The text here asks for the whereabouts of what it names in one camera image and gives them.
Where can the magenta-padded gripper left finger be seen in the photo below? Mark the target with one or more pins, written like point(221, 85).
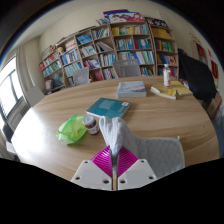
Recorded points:
point(90, 175)

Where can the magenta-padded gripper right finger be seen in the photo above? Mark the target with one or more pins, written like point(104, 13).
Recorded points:
point(138, 173)

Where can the white waffle towel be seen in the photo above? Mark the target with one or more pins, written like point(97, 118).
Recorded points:
point(150, 153)

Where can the green plastic bag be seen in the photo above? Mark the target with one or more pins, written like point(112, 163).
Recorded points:
point(70, 130)

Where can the red jam jar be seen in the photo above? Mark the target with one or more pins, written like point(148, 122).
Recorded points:
point(91, 126)

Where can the teal book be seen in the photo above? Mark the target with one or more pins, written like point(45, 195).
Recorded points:
point(108, 107)

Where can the grey-blue book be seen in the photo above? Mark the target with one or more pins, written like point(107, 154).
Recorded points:
point(131, 89)

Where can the yellow book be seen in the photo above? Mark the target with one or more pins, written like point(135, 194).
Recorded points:
point(184, 88)
point(163, 91)

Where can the grey mesh chair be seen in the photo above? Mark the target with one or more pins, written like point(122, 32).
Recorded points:
point(126, 68)
point(81, 76)

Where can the white plastic bottle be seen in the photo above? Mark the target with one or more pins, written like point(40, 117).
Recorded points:
point(167, 76)

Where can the cardboard box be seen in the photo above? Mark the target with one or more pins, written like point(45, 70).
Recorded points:
point(215, 105)

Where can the black jacket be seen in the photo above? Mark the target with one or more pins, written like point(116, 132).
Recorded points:
point(196, 76)

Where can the window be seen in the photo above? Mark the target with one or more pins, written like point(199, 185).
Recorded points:
point(10, 90)

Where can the white curtain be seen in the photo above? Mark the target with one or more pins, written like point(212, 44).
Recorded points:
point(28, 70)

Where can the wooden bookshelf unit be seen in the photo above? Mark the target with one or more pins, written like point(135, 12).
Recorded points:
point(116, 46)

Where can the red wall poster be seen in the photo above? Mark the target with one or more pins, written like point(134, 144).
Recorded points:
point(214, 69)

